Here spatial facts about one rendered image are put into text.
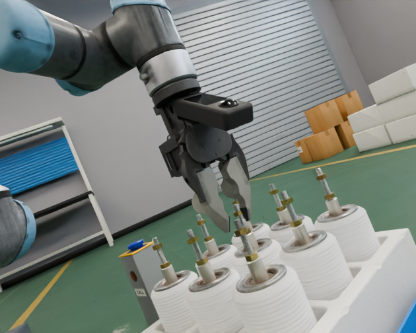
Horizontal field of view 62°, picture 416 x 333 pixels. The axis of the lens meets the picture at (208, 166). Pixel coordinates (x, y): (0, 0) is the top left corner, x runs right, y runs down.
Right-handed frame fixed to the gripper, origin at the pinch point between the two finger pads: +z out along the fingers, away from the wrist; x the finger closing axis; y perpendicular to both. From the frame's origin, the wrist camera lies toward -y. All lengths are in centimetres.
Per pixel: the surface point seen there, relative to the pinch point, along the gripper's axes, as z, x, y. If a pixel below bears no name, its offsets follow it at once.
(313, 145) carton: 15, -297, 244
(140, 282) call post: 9.8, 5.4, 38.8
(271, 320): 13.0, 3.2, -2.8
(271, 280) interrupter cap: 9.1, 0.5, -2.1
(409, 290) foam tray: 23.8, -23.4, -3.2
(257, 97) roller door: -87, -395, 401
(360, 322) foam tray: 19.4, -7.7, -5.8
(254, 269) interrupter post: 7.5, 0.8, 0.1
